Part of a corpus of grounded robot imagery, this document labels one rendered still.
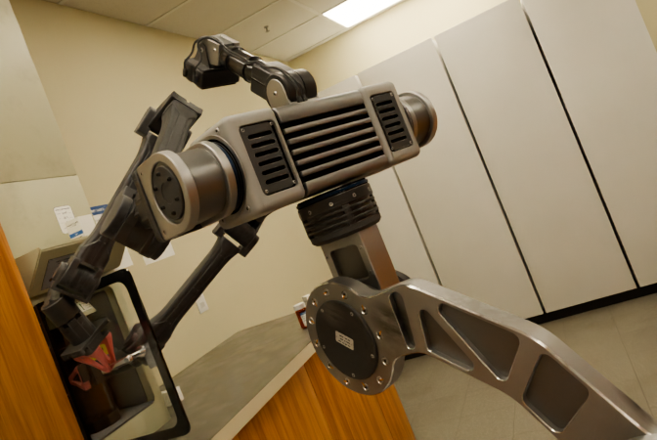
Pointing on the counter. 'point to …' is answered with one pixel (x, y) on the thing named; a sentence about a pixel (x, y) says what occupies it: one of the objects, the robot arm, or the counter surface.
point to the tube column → (25, 111)
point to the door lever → (128, 358)
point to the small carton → (80, 226)
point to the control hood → (33, 263)
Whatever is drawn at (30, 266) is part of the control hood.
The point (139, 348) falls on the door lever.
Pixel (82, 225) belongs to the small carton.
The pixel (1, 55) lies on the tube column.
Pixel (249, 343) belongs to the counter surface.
